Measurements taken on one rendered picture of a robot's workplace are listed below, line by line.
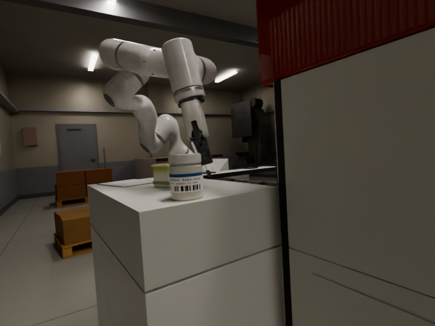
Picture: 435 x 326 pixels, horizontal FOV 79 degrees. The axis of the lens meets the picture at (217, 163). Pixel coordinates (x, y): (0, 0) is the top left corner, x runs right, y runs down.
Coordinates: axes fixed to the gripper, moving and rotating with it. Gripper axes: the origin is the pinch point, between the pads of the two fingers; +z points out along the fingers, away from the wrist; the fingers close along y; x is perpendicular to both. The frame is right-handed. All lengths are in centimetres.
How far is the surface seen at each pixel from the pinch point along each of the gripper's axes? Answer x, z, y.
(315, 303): 17.3, 37.1, 14.1
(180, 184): -3.6, 3.9, 19.6
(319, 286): 18.9, 33.0, 15.0
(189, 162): -0.8, 0.2, 19.2
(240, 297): 1.6, 32.1, 14.7
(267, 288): 7.8, 34.2, 9.5
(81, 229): -184, 45, -204
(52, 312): -145, 79, -95
